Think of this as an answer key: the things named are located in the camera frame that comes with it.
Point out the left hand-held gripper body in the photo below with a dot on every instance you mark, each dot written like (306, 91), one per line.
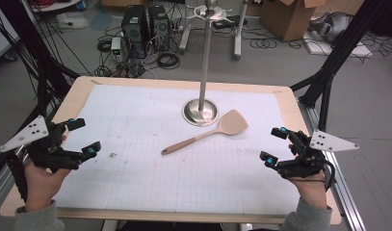
(46, 154)

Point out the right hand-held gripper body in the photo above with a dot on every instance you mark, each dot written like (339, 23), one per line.
(307, 162)

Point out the person's right hand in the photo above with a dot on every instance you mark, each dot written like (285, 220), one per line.
(310, 189)

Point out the person's left hand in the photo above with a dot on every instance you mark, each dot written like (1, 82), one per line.
(41, 186)

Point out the white grid mat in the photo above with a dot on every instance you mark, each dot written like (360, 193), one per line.
(135, 128)

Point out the small white electronic box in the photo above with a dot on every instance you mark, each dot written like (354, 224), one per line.
(116, 48)

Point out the steel utensil hanging stand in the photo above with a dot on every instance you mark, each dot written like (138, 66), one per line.
(204, 64)

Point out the clear plastic bag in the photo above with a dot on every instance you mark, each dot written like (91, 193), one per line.
(73, 20)

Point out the flat white board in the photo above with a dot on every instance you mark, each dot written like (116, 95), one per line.
(354, 50)

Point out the large black computer tower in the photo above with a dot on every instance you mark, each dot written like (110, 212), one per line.
(135, 29)

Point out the brown cardboard box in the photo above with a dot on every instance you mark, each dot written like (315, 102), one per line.
(286, 17)

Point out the grey bag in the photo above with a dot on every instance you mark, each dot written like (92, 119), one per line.
(331, 27)

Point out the black power adapter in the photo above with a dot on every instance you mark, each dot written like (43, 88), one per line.
(230, 23)

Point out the slim black computer tower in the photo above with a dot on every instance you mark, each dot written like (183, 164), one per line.
(159, 27)

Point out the aluminium rail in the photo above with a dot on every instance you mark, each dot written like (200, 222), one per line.
(1, 189)
(347, 199)

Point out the black metal frame post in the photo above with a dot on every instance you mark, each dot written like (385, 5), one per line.
(341, 48)
(33, 54)

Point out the white metal stand frame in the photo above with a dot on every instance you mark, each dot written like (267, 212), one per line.
(238, 38)

